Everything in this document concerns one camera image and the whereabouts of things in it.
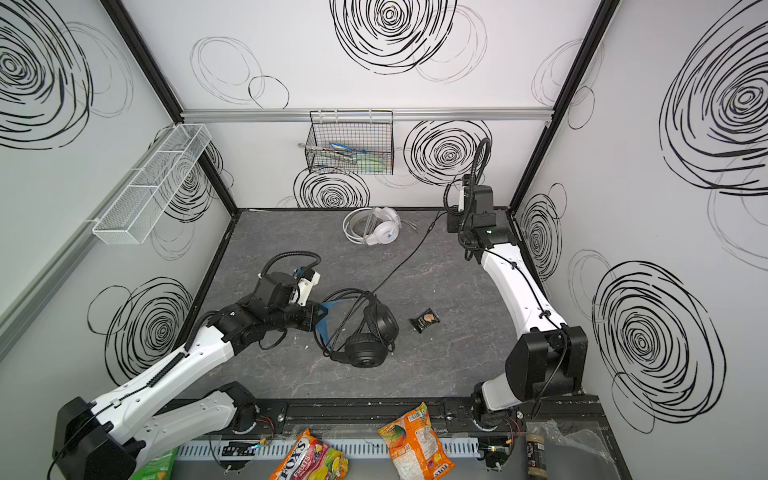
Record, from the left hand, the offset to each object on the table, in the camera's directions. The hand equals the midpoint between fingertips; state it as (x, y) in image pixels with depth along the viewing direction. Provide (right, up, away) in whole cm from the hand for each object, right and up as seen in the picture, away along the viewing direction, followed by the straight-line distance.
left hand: (329, 311), depth 77 cm
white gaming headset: (+10, +24, +35) cm, 43 cm away
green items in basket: (0, +41, +8) cm, 42 cm away
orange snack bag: (+22, -28, -12) cm, 38 cm away
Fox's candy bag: (-2, -30, -11) cm, 32 cm away
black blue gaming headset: (+10, -5, -14) cm, 17 cm away
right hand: (+35, +27, +5) cm, 45 cm away
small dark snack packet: (+27, -6, +12) cm, 30 cm away
